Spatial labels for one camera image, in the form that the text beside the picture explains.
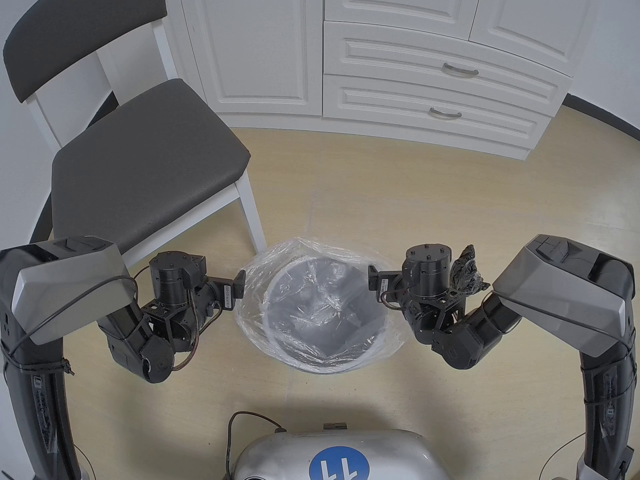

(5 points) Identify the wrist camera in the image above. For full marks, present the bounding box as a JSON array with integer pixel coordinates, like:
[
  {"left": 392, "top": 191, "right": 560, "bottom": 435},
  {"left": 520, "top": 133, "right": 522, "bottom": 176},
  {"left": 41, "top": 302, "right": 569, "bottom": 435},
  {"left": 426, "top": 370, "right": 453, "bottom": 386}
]
[
  {"left": 206, "top": 269, "right": 246, "bottom": 314},
  {"left": 367, "top": 264, "right": 407, "bottom": 305}
]

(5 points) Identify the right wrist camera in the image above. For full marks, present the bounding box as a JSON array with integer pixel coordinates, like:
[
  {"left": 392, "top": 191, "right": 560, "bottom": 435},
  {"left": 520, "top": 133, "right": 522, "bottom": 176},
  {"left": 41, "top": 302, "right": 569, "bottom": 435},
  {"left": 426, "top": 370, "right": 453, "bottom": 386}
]
[{"left": 367, "top": 264, "right": 407, "bottom": 305}]

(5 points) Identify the white trash bin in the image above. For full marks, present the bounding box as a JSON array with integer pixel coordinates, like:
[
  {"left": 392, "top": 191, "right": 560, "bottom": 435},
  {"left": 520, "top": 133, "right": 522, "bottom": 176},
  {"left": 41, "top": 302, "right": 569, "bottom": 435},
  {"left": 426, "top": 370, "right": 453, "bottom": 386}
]
[{"left": 262, "top": 255, "right": 389, "bottom": 374}]

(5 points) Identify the black cable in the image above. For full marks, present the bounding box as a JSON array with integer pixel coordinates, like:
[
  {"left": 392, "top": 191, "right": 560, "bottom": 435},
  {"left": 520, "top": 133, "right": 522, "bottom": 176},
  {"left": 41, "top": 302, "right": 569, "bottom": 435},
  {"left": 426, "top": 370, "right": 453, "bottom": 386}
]
[{"left": 225, "top": 410, "right": 287, "bottom": 480}]

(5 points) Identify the black plastic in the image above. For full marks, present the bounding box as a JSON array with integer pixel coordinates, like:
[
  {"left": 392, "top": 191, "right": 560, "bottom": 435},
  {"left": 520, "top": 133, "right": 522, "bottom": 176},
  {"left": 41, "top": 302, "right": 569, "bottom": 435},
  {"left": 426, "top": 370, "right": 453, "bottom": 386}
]
[{"left": 450, "top": 243, "right": 492, "bottom": 298}]

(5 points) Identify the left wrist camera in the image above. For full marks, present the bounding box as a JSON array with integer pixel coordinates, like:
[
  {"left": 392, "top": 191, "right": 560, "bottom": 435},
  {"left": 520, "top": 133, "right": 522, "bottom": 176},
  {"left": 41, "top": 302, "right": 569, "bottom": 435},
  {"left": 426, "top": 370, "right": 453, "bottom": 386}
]
[{"left": 206, "top": 269, "right": 246, "bottom": 314}]

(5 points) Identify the white chair grey seat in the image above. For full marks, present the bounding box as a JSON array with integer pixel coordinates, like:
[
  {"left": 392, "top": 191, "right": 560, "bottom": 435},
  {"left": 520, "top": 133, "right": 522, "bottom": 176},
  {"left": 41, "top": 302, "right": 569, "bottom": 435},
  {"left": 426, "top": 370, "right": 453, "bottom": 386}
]
[{"left": 2, "top": 0, "right": 268, "bottom": 271}]

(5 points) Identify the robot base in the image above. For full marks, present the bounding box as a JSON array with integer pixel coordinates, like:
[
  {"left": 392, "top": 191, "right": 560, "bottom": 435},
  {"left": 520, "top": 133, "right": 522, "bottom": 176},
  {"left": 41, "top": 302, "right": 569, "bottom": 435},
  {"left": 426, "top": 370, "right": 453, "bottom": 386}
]
[{"left": 235, "top": 422, "right": 448, "bottom": 480}]

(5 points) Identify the clear plastic bag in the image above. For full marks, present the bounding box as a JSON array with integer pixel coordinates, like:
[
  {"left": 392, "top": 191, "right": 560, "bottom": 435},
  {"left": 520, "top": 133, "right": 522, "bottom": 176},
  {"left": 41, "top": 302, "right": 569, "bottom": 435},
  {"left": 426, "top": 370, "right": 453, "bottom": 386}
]
[{"left": 234, "top": 236, "right": 406, "bottom": 376}]

